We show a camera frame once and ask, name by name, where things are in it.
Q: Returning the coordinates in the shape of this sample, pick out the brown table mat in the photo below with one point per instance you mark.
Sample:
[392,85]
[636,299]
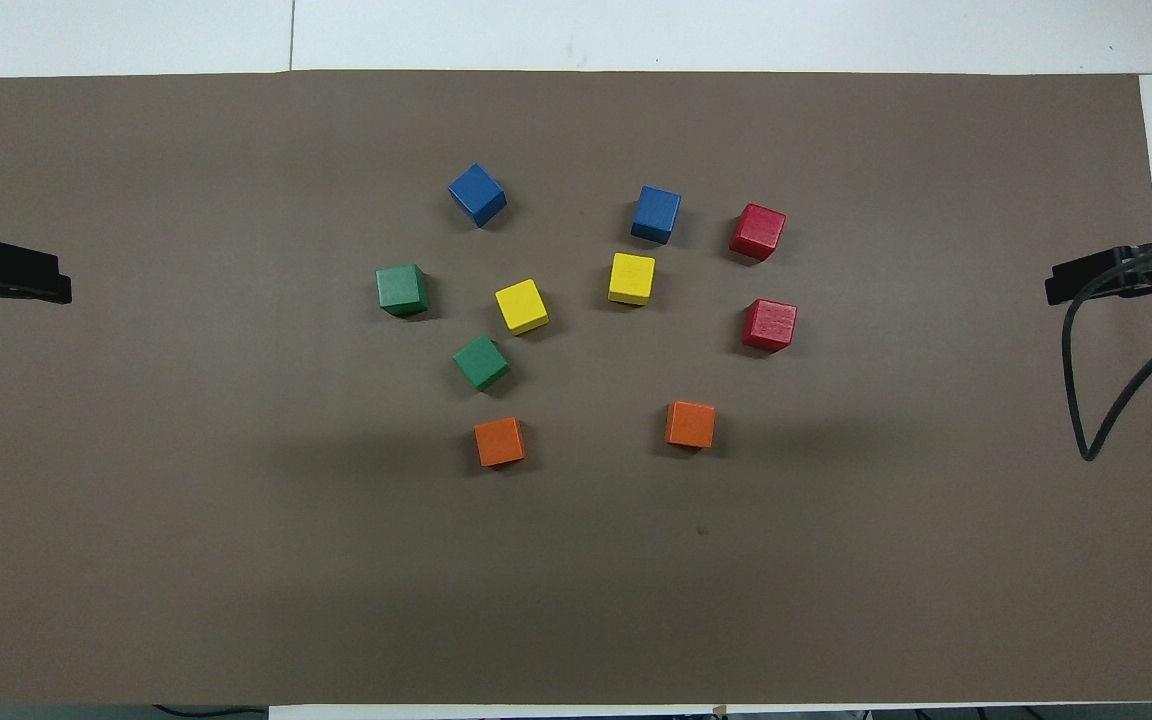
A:
[236,550]

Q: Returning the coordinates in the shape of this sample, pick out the yellow wooden cube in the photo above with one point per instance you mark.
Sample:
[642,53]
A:
[521,305]
[632,277]

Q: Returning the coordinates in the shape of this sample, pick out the blue wooden cube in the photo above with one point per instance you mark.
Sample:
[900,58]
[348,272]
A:
[477,192]
[656,212]

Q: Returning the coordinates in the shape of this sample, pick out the green wooden cube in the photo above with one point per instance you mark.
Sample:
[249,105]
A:
[480,361]
[401,288]

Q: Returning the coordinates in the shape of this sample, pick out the red wooden cube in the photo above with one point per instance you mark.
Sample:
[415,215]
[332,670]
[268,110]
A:
[758,230]
[769,323]

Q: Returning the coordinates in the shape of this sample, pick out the orange wooden cube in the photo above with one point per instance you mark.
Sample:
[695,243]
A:
[499,441]
[690,424]

